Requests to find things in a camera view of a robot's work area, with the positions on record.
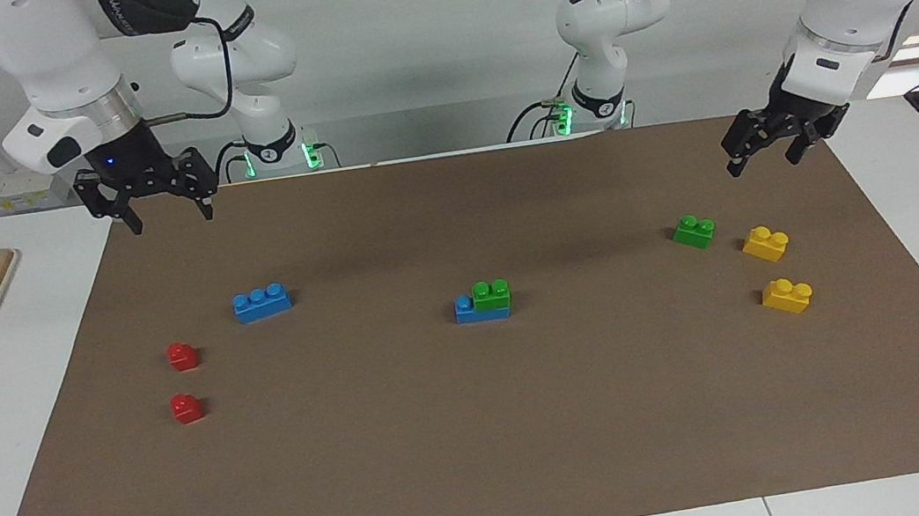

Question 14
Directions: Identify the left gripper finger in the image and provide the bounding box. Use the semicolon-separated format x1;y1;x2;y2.
782;122;822;168
720;128;771;181

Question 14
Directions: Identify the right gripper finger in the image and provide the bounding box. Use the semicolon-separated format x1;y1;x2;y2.
187;177;218;224
112;190;148;240

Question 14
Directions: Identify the green two-stud toy brick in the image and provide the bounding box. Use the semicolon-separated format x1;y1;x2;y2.
470;276;514;313
669;211;719;254

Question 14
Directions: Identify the blue three-stud toy brick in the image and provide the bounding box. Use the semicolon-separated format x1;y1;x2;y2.
230;280;296;327
452;289;512;326

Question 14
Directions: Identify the yellow two-stud toy brick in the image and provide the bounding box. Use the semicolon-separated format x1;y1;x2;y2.
739;222;793;268
759;274;816;319

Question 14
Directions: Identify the white power strip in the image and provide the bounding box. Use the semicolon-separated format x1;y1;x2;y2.
0;162;75;218

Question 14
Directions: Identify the red one-stud toy brick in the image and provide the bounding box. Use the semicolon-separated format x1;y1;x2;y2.
165;340;202;374
169;391;206;427

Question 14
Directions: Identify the brown table mat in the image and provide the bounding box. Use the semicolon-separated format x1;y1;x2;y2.
0;89;919;516

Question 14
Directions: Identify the black right base cable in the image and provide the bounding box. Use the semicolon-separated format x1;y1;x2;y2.
209;138;252;188

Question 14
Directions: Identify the black base cable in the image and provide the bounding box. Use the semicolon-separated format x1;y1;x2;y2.
502;95;579;146
209;138;252;188

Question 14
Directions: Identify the black left base cable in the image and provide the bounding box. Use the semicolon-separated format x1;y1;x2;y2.
502;95;579;146

